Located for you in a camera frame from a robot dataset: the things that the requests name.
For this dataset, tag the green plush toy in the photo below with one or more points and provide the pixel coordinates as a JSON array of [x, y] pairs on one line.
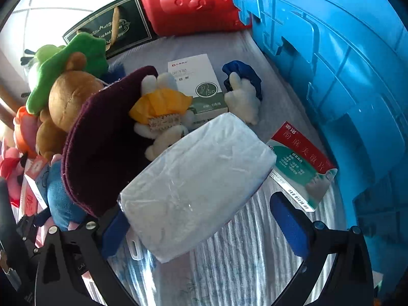
[[73, 63]]

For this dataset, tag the striped blue white tablecloth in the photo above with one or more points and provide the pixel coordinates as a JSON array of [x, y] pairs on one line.
[[229, 255]]

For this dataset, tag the red bear-shaped case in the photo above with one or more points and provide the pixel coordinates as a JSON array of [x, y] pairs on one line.
[[191, 3]]

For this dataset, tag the blue plastic crate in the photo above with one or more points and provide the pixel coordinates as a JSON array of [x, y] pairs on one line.
[[334, 70]]

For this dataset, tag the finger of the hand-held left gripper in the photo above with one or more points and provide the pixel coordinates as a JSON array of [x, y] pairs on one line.
[[28, 228]]

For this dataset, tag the orange pink plush toy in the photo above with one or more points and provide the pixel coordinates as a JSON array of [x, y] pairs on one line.
[[27, 130]]

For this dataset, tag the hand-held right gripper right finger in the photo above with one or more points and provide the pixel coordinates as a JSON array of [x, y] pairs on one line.
[[290, 226]]

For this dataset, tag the pink pig plush toy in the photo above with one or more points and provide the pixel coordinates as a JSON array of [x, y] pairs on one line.
[[59, 197]]

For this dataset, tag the white tissue pack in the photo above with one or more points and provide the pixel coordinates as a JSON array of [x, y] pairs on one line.
[[197, 185]]

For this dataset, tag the white yellow mouse plush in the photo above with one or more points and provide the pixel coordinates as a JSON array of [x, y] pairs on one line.
[[159, 105]]

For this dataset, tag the maroon felt hat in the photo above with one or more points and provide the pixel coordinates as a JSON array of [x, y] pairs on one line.
[[95, 153]]

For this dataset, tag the red green medicine box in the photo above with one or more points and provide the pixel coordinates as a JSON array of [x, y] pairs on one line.
[[299, 169]]

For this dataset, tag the red plush toy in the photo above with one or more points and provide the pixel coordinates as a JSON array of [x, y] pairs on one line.
[[8, 167]]

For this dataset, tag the white green medicine box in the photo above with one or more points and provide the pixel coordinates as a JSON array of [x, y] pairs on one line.
[[194, 79]]

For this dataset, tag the white blue plush toy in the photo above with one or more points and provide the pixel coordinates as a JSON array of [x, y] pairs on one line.
[[242, 95]]

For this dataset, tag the brown bear plush toy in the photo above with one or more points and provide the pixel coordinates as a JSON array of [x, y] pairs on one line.
[[70, 98]]

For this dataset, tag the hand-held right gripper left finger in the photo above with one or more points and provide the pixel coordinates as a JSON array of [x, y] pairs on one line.
[[113, 234]]

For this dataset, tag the pink patterned box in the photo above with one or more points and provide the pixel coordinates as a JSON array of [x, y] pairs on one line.
[[30, 205]]

